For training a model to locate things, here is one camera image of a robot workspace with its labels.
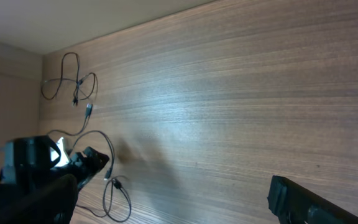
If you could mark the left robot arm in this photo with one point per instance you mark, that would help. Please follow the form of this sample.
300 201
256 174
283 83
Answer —
37 165

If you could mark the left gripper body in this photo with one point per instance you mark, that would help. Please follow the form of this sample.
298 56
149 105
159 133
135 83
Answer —
83 166

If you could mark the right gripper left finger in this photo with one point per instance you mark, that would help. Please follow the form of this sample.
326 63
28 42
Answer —
52 203

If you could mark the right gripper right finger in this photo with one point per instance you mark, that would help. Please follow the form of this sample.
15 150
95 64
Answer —
294 204

